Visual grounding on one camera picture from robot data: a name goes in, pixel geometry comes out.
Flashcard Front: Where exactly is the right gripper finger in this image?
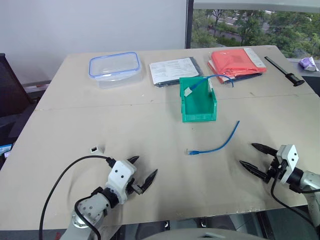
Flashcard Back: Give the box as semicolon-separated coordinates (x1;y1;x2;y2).
239;160;268;180
251;142;279;157

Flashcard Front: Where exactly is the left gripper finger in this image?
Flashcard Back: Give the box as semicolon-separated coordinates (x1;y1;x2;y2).
140;168;159;194
126;155;140;166

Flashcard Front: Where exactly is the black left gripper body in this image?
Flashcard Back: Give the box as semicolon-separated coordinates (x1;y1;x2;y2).
126;176;144;196

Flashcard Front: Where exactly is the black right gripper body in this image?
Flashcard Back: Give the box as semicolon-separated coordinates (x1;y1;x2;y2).
265;155;287;184

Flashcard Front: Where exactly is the small white connector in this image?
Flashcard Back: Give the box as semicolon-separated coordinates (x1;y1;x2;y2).
89;144;105;154

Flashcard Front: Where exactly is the green plastic bin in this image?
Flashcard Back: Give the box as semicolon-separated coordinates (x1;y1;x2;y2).
179;76;218;124

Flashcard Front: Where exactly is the black rod tool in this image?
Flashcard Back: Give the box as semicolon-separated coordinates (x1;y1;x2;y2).
264;56;306;88

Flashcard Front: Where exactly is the clear container with blue rim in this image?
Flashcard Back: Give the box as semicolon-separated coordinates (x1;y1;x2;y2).
88;51;145;90

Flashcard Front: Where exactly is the orange plastic packet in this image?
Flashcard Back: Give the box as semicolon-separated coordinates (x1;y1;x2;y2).
207;47;268;85

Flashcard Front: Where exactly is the crumpled purple white wrapper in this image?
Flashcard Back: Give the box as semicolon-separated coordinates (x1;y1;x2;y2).
298;56;320;72

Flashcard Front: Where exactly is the printed sheet in dark sleeve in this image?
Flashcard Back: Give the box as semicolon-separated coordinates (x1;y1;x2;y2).
148;56;204;89

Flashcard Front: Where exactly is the small blue white box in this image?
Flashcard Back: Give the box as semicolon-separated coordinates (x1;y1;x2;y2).
0;143;14;158

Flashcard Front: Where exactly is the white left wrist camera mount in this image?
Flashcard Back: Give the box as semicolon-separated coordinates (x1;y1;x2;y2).
107;160;138;205

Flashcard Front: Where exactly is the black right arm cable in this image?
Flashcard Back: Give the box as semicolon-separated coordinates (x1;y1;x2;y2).
270;172;320;230

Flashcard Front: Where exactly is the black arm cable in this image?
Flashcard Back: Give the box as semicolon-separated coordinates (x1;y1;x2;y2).
38;154;117;240
270;172;320;230

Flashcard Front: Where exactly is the blue Ethernet cable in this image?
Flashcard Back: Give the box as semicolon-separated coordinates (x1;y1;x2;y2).
184;120;241;157

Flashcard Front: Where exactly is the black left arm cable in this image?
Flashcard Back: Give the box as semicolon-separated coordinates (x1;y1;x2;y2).
38;154;117;240

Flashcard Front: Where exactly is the blue cable with white jack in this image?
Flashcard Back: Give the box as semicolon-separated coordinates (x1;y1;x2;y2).
183;74;235;97

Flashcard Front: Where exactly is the black window frame post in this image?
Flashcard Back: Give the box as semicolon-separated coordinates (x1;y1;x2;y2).
185;0;196;50

